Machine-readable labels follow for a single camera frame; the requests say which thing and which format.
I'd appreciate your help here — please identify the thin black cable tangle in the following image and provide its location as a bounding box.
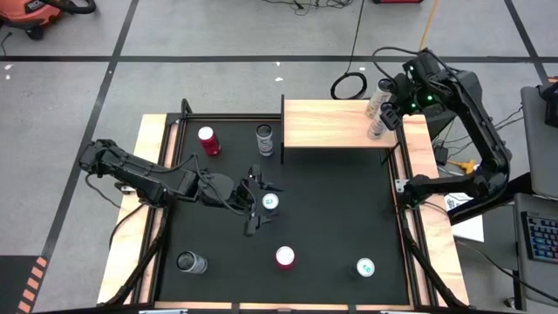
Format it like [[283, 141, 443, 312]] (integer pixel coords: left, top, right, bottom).
[[261, 0, 354, 17]]

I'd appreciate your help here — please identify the black hanging base cable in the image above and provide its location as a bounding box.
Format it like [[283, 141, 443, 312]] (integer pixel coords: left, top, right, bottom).
[[107, 202, 149, 250]]

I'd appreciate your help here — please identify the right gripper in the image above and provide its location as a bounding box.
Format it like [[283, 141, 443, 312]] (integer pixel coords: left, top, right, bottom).
[[379, 73, 419, 132]]

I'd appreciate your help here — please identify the black vacuum hose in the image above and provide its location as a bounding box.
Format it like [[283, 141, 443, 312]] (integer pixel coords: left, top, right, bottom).
[[41, 0, 98, 15]]

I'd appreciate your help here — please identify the yellow floor cable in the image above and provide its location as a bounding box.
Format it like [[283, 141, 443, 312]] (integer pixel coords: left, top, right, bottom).
[[420, 0, 439, 50]]

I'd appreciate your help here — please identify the blue silver energy drink can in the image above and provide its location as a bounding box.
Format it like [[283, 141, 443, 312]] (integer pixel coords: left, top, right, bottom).
[[348, 256, 377, 279], [261, 192, 281, 217]]

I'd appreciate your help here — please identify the white paper sheet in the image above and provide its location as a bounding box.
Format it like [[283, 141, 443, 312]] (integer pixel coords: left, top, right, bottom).
[[444, 194, 486, 243]]

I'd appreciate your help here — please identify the black keyboard with blue keys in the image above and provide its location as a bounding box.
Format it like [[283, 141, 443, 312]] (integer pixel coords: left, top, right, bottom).
[[521, 211, 558, 266]]

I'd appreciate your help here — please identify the yellow power splitter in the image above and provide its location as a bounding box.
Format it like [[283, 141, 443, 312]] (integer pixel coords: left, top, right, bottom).
[[448, 159, 479, 174]]

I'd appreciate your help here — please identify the orange shop vacuum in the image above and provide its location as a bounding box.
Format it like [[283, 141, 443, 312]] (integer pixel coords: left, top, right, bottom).
[[0, 0, 66, 41]]

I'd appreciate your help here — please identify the black mesh computer case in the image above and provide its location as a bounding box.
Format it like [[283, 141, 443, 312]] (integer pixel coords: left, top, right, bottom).
[[420, 111, 457, 141]]

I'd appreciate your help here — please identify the black desk device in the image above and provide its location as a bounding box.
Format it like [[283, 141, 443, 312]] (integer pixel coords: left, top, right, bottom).
[[538, 80, 558, 130]]

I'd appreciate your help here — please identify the dark table mat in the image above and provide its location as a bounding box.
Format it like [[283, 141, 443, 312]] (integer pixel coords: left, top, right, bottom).
[[155, 118, 412, 306]]

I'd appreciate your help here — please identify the red cola zero can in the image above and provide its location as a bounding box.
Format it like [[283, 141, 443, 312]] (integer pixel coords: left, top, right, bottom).
[[275, 245, 296, 270], [197, 125, 222, 157]]

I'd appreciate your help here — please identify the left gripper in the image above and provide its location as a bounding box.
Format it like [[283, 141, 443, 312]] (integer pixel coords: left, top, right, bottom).
[[230, 164, 284, 238]]

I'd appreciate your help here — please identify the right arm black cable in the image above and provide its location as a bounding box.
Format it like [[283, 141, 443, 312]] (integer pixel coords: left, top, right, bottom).
[[371, 45, 422, 82]]

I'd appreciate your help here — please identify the grey desk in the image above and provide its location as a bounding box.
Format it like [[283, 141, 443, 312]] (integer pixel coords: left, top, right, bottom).
[[513, 193, 558, 311], [521, 85, 558, 200]]

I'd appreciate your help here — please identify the black coiled floor cable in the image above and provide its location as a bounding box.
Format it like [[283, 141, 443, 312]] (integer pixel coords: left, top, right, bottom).
[[330, 0, 369, 100]]

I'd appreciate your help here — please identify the wooden shelf with black frame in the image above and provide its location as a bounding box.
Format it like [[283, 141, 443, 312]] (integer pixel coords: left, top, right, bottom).
[[280, 93, 400, 166]]

